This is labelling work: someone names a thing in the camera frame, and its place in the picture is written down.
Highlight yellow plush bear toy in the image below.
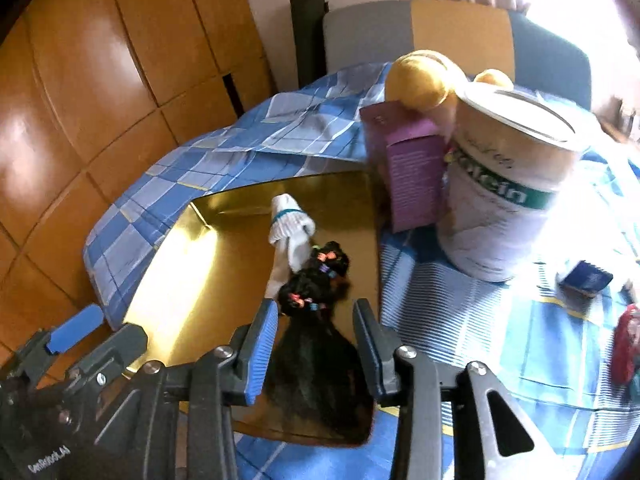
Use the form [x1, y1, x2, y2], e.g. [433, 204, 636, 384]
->
[384, 50, 514, 136]

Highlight purple cardboard box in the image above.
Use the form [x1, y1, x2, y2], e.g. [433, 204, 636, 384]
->
[359, 101, 446, 233]

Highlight white protein powder can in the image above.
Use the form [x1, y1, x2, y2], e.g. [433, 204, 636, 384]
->
[437, 82, 582, 283]

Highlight blue foil packet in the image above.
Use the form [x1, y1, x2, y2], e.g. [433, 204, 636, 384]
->
[556, 260, 613, 297]

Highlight wooden wardrobe panels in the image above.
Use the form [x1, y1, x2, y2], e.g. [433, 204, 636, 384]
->
[1, 0, 274, 358]

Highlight gold tray box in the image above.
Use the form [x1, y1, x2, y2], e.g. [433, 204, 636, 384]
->
[125, 171, 378, 372]

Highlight yellow and teal headboard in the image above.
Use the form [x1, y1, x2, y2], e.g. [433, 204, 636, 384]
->
[323, 0, 592, 110]

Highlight white sock with teal band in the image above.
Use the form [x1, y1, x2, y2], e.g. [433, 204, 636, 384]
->
[265, 193, 316, 299]

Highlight red plush toy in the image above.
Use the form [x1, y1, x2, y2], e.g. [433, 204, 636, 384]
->
[611, 304, 639, 385]

